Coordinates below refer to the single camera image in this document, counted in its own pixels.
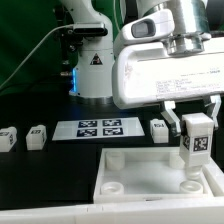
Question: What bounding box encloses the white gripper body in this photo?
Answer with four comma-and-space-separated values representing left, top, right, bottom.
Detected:
112, 37, 224, 109

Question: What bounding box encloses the white cable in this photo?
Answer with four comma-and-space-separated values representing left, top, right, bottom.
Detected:
0, 0, 128, 91

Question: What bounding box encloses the white L-shaped fence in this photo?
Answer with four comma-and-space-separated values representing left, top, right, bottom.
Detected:
0, 161, 224, 224

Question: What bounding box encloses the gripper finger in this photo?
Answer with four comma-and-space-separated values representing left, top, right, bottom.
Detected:
161, 101, 181, 137
203, 94, 222, 130

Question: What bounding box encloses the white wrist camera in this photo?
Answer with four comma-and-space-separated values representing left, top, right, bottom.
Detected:
113, 9, 176, 56

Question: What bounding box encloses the white square tabletop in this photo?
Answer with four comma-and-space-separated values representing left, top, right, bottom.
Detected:
93, 147, 213, 203

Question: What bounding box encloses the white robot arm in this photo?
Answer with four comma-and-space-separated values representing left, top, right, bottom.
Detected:
61, 0, 224, 135

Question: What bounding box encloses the white marker sheet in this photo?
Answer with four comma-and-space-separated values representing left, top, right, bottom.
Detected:
53, 117, 144, 141

